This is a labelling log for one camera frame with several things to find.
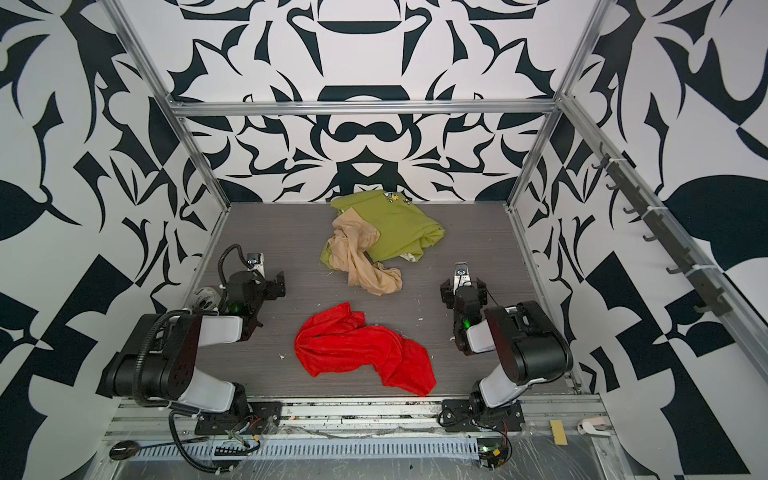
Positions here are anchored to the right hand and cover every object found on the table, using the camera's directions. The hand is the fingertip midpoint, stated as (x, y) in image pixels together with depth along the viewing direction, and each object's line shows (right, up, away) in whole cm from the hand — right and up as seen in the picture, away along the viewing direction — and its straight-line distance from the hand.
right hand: (467, 277), depth 93 cm
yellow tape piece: (+16, -34, -20) cm, 43 cm away
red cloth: (-38, -15, -10) cm, 42 cm away
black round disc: (-84, -36, -24) cm, 95 cm away
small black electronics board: (0, -38, -22) cm, 44 cm away
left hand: (-62, +3, 0) cm, 62 cm away
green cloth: (-19, +15, +16) cm, 29 cm away
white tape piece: (+23, -33, -21) cm, 45 cm away
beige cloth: (-36, +12, +2) cm, 38 cm away
